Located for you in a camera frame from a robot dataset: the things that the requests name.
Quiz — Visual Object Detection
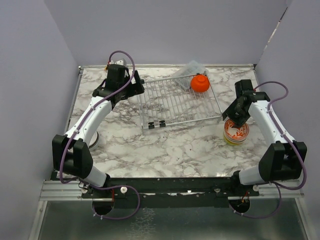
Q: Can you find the white orange patterned bowl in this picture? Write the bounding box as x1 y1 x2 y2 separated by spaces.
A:
224 119 250 142

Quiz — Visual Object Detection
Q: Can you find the orange plastic bowl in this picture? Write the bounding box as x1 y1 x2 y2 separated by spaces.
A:
190 74 210 93

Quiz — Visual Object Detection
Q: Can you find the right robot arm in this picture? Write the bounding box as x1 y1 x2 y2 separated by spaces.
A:
222 79 307 196

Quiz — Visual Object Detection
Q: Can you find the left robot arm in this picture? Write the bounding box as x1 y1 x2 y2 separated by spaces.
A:
52 64 145 198

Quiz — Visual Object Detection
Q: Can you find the yellow white bowl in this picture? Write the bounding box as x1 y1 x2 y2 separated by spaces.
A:
223 136 246 146

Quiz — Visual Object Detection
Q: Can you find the clear plastic container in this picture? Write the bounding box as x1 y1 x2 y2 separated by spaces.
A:
171 60 208 90

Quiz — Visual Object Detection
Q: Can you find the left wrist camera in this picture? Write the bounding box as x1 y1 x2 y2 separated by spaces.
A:
114 58 127 66

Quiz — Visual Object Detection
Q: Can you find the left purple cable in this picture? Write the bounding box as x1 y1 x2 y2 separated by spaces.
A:
59 50 142 221

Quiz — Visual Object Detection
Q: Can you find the silver wire dish rack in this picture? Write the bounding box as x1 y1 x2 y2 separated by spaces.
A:
137 71 222 131

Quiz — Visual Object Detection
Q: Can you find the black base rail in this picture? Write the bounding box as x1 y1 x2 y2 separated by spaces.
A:
81 177 259 209

